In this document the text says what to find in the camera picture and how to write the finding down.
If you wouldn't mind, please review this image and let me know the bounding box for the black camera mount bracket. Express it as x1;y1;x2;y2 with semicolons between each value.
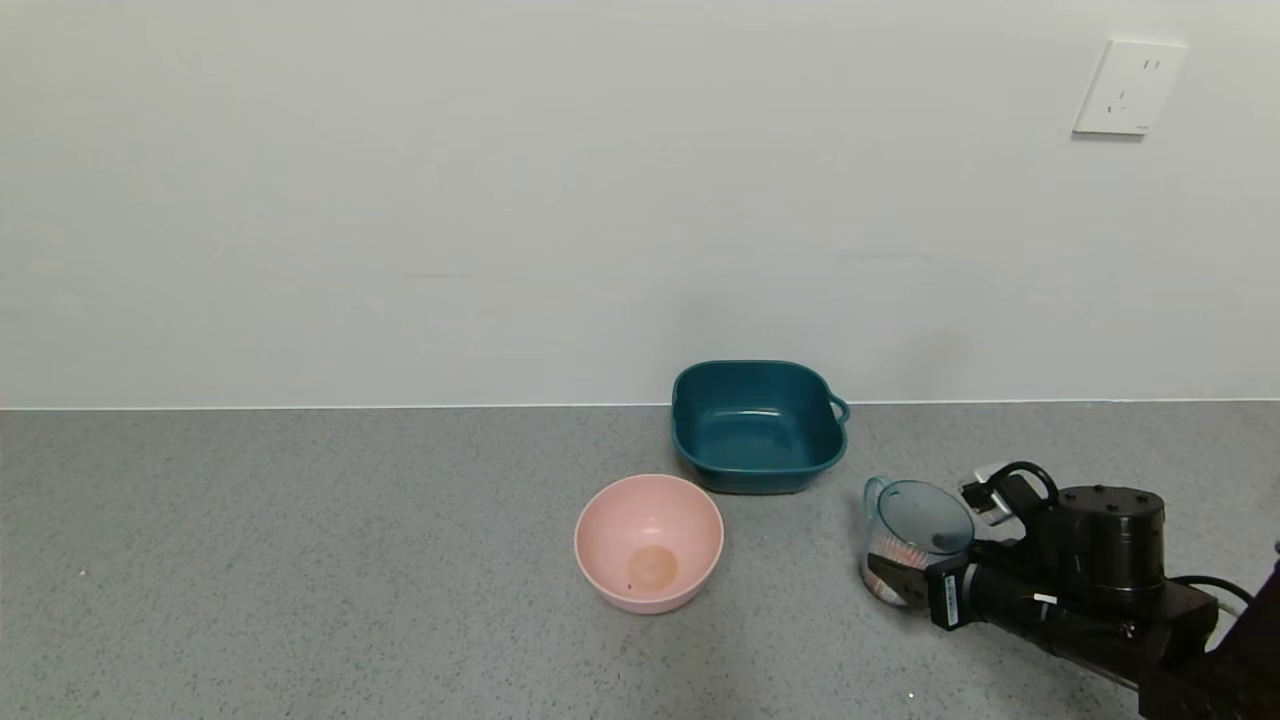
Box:
990;472;1063;549

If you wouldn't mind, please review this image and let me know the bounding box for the teal square plastic basin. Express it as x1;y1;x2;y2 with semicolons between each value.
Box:
671;360;851;496

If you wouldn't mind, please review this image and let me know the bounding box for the pink and white disc pile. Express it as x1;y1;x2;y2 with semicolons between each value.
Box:
866;536;933;605

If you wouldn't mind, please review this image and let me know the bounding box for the transparent teal ribbed cup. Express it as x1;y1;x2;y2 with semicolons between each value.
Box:
860;476;976;609

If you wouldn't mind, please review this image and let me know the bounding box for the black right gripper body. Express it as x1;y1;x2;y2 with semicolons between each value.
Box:
924;554;1046;633

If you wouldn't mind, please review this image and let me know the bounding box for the pink plastic bowl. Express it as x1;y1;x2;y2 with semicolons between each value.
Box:
574;474;725;615

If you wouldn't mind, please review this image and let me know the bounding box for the black camera cable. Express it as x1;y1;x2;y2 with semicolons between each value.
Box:
984;461;1061;506

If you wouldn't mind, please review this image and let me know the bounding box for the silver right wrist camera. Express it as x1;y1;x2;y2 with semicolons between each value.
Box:
960;464;1013;525

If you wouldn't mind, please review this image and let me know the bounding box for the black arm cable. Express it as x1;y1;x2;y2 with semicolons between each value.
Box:
1168;574;1253;623

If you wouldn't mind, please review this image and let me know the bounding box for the white wall socket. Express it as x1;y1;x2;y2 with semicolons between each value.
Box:
1072;39;1189;137

